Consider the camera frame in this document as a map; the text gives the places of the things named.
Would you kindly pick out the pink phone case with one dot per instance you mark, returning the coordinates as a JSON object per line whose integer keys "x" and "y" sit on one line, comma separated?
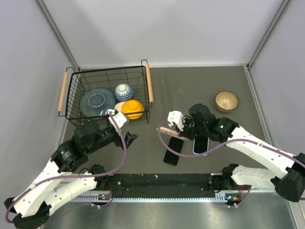
{"x": 171, "y": 133}

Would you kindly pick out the left wooden basket handle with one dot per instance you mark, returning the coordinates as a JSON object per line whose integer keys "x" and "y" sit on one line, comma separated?
{"x": 63, "y": 88}

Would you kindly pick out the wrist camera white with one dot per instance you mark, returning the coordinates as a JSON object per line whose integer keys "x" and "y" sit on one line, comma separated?
{"x": 119, "y": 117}
{"x": 175, "y": 119}

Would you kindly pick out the light blue phone case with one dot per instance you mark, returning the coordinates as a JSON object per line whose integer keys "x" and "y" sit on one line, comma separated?
{"x": 193, "y": 150}

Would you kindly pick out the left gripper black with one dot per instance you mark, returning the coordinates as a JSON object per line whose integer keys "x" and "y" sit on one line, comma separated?
{"x": 129, "y": 138}

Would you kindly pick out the wooden basket handle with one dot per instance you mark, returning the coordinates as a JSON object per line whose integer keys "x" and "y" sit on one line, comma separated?
{"x": 149, "y": 83}
{"x": 63, "y": 88}

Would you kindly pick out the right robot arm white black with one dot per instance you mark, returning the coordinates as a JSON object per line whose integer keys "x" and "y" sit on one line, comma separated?
{"x": 283, "y": 172}

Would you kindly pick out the cream white bowl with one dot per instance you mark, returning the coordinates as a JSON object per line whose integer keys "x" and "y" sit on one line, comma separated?
{"x": 118, "y": 106}

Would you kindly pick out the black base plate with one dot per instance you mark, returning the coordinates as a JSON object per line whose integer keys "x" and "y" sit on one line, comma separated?
{"x": 167, "y": 185}

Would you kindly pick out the black wire basket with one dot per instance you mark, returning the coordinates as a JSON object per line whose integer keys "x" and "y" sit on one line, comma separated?
{"x": 82, "y": 81}

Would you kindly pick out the yellow bowl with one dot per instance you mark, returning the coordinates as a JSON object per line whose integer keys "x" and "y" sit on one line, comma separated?
{"x": 132, "y": 107}

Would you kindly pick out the gold brown bowl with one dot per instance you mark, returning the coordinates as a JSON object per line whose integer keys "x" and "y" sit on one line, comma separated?
{"x": 226, "y": 101}

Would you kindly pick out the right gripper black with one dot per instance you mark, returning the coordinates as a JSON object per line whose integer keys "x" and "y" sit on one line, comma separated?
{"x": 184, "y": 133}

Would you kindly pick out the white slotted cable duct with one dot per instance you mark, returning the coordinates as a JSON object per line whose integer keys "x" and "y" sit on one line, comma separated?
{"x": 101, "y": 198}

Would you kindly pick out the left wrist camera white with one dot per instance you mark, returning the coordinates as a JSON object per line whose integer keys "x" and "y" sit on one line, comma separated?
{"x": 119, "y": 117}

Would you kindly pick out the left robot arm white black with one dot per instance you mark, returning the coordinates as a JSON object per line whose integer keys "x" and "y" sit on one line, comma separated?
{"x": 57, "y": 184}

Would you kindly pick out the dark blue ceramic plate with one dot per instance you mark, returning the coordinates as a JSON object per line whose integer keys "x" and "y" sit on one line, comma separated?
{"x": 96, "y": 102}

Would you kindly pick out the blue white patterned bowl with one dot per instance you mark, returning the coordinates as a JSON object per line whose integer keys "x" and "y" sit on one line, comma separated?
{"x": 123, "y": 92}

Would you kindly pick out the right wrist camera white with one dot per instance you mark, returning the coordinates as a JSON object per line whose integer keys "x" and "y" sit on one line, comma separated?
{"x": 175, "y": 119}

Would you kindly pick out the right wooden basket handle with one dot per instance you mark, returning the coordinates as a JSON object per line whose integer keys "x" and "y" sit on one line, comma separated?
{"x": 149, "y": 83}

